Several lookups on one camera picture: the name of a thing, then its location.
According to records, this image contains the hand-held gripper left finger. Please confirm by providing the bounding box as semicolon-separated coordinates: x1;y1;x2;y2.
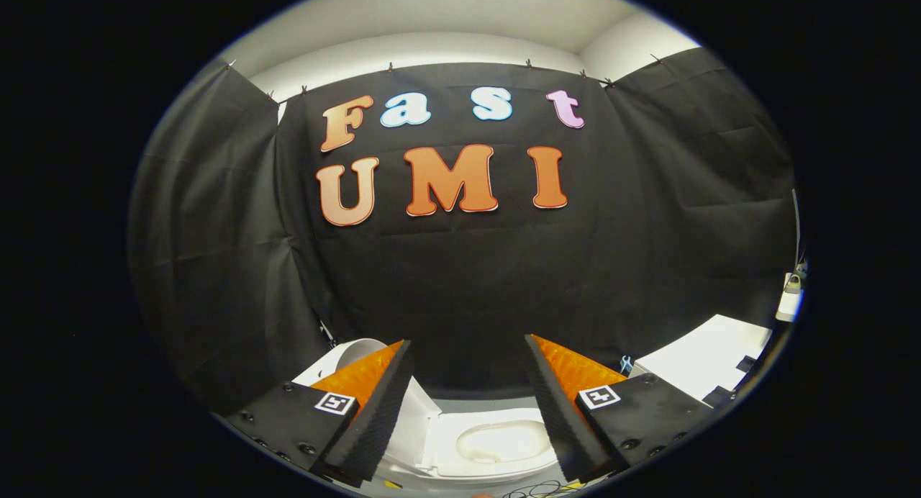
212;340;416;488

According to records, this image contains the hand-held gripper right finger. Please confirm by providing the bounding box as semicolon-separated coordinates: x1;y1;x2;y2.
523;334;714;483

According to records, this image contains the white toilet bowl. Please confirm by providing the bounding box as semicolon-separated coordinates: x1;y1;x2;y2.
378;408;569;486

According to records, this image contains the white box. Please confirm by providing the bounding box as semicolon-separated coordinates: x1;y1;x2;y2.
632;314;773;403

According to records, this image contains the black backdrop cloth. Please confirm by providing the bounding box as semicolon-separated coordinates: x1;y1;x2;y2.
128;46;798;412

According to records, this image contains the white stand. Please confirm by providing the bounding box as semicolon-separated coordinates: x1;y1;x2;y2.
775;271;804;323

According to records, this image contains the row of small cloth clips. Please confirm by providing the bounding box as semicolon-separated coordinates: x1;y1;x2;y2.
227;53;664;97

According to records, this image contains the tangle of black cables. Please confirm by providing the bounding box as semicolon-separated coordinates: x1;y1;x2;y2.
502;480;571;498

